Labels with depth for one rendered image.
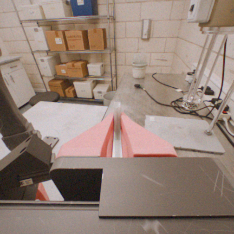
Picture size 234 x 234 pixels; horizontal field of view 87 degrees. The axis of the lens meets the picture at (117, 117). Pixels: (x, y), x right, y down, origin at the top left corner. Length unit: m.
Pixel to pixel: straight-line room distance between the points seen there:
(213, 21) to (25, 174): 0.49
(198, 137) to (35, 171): 0.58
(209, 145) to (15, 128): 0.67
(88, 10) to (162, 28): 1.13
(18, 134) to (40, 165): 0.28
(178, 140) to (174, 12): 2.16
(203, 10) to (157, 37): 2.07
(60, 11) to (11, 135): 2.13
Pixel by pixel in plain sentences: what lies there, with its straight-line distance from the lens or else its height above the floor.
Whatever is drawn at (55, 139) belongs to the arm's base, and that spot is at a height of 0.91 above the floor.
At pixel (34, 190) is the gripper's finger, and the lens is 0.27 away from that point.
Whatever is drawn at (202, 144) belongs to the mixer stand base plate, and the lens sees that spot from 0.61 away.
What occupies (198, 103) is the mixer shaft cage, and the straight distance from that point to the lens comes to 0.52.
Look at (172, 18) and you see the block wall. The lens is 2.50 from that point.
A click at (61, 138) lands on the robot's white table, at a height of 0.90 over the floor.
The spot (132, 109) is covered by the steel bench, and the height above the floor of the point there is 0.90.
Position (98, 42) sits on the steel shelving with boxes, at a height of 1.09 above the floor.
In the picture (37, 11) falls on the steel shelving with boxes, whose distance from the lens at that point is 2.66.
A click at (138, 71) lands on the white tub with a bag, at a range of 1.17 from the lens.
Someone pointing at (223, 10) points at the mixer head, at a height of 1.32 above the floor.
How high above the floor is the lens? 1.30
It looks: 36 degrees down
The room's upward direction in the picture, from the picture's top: 2 degrees counter-clockwise
